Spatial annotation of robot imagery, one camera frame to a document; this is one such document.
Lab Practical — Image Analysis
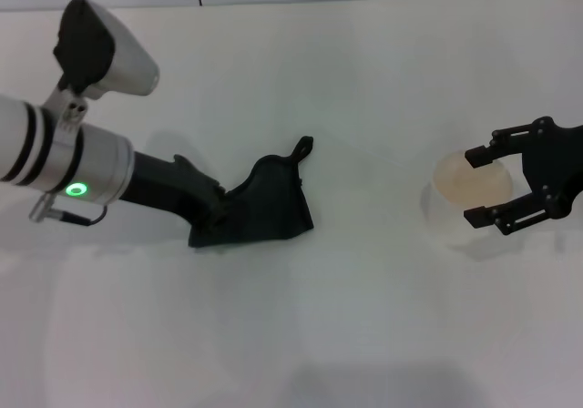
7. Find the white paper cup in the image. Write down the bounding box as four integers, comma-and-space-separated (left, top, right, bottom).
420, 148, 514, 250

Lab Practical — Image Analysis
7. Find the left wrist thin cable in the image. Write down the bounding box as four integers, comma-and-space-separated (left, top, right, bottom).
28, 192, 109, 226

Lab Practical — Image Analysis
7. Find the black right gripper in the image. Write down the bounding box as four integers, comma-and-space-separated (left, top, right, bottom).
463, 116, 583, 238

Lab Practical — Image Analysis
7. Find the dark blue rag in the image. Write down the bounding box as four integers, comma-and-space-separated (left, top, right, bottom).
188, 135, 317, 250

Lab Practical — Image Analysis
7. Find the left wrist camera housing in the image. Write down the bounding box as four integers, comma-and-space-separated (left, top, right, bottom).
52, 0, 161, 102

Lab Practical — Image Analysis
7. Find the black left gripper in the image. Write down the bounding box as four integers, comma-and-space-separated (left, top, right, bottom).
118, 151, 230, 232

